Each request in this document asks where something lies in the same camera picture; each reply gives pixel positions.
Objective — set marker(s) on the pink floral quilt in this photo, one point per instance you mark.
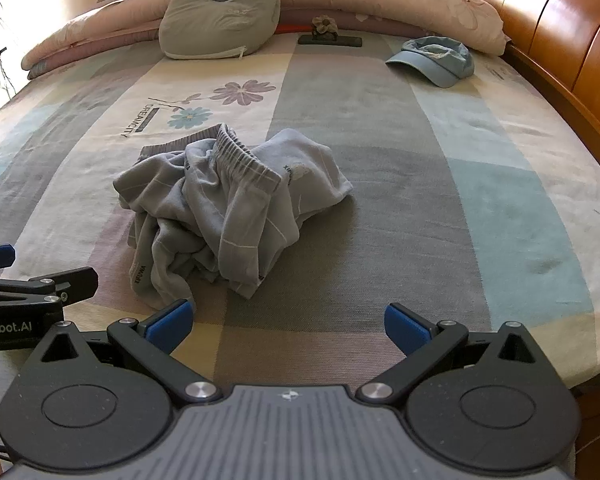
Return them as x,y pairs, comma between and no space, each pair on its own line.
390,0

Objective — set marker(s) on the wooden bed frame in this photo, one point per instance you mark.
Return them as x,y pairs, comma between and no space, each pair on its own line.
555,20

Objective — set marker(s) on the red folded cloth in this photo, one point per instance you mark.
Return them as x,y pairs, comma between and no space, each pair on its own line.
295,27

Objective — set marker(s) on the blue cap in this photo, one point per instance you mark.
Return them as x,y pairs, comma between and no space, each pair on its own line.
440,67

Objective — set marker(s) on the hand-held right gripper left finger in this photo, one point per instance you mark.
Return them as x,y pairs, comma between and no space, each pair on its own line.
170,323

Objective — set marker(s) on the grey striped pants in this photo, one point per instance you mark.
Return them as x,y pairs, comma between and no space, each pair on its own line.
240,200

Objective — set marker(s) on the black hair clip with flower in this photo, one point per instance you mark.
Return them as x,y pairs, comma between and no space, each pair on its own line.
330,40

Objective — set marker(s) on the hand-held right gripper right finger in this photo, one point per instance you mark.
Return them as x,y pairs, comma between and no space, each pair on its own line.
405,328

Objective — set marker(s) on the grey cat face cushion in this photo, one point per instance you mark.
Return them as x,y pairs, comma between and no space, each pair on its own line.
215,15

